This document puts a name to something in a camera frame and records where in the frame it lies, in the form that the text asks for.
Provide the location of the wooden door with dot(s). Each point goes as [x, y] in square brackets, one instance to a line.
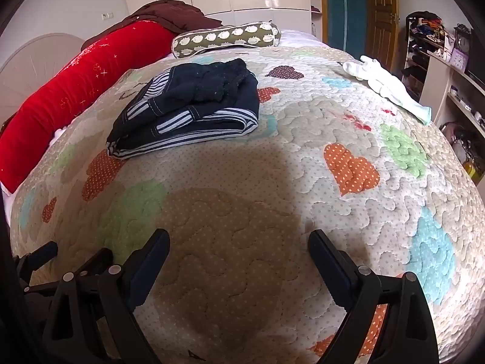
[382, 19]

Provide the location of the white baby garment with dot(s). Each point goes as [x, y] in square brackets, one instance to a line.
[382, 83]

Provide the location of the quilted heart-patterned bedspread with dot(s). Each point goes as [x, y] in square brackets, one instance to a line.
[265, 182]

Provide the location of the purple clock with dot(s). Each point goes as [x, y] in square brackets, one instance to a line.
[460, 60]

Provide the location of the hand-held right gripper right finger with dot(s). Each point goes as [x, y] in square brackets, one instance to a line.
[329, 269]

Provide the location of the white wall socket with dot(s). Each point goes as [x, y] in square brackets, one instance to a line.
[107, 16]

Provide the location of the white shelf unit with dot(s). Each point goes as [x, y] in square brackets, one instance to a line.
[435, 79]

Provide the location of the yellow bottle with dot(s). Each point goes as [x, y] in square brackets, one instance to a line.
[470, 167]

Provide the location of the beige headboard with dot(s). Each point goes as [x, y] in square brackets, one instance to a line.
[34, 60]

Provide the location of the dark navy pants striped lining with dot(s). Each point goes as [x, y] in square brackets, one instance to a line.
[197, 94]

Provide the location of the red bolster pillow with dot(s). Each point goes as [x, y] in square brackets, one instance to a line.
[75, 79]

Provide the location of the dark brown cloth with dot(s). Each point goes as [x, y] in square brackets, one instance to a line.
[170, 15]

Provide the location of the white bed sheet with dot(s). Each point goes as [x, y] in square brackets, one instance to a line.
[299, 38]

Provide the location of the green patterned bolster pillow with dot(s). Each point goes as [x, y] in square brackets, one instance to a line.
[227, 38]

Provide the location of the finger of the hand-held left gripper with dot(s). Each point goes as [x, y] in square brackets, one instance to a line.
[36, 256]

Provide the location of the cluttered shoe rack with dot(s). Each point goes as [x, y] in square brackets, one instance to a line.
[420, 53]

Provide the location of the wooden framed furniture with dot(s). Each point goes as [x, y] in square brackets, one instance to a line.
[344, 7]

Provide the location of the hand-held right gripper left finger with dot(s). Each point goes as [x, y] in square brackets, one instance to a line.
[149, 261]

